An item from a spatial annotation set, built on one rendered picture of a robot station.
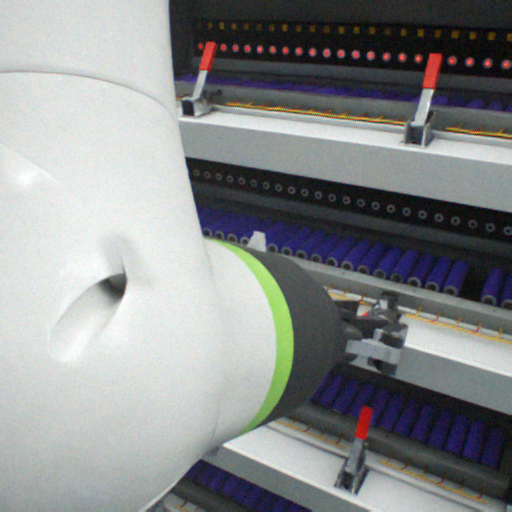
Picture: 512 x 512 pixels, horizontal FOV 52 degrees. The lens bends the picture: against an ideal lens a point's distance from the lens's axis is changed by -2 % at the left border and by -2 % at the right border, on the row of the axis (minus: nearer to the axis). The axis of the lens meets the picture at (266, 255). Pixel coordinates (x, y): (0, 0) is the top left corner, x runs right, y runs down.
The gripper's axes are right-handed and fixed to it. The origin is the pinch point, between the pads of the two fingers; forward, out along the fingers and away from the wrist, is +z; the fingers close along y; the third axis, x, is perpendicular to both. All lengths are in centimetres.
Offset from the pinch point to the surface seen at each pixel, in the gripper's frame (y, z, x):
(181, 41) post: -43, 19, 32
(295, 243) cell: -14.9, 16.0, 5.6
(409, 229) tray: -2.4, 21.8, 10.7
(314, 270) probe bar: -9.4, 10.6, 3.0
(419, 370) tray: 4.9, 8.2, -4.0
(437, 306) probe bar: 4.7, 10.9, 2.5
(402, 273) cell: -0.5, 15.1, 5.0
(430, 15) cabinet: -5.5, 19.8, 37.8
